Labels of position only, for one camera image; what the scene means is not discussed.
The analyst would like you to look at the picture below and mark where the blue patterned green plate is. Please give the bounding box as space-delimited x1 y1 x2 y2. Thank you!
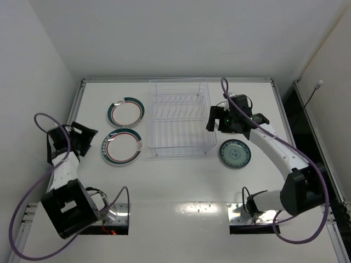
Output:
219 139 252 169

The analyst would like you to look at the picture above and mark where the green red rimmed plate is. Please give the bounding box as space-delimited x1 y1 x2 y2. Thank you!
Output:
101 128 143 166
107 97 145 128

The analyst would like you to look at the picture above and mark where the white plate with dark rim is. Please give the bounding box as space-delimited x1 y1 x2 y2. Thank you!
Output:
214 101 234 134

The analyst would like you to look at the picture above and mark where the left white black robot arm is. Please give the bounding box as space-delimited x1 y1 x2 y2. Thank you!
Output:
41 122 101 239

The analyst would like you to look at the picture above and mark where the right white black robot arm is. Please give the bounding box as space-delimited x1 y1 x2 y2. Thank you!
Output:
206 94 329 216

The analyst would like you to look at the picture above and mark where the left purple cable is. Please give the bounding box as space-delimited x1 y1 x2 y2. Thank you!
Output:
8 112 130 261

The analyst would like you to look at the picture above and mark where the white wire dish rack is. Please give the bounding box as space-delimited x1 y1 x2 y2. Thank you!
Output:
148 82 217 157

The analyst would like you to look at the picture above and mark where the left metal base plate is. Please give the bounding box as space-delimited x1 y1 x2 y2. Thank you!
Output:
93 203 129 226

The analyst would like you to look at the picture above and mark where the metal base plate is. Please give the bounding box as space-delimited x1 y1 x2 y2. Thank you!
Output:
93 203 129 226
227 203 278 226

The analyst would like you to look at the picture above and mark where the black wall cable white plug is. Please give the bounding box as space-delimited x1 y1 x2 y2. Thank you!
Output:
290 79 324 129

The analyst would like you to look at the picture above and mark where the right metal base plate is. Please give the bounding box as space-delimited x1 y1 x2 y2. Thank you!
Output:
227 203 278 226

